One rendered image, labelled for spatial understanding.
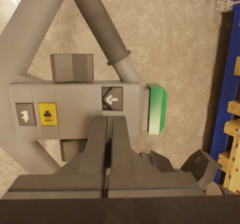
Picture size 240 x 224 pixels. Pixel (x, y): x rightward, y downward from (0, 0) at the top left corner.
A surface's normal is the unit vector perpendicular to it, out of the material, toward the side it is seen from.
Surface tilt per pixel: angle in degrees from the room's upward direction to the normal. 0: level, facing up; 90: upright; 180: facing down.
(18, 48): 18
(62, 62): 5
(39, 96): 22
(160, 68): 0
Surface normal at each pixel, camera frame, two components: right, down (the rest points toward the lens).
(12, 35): -0.07, 0.22
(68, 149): 0.32, 0.27
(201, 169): -0.87, -0.47
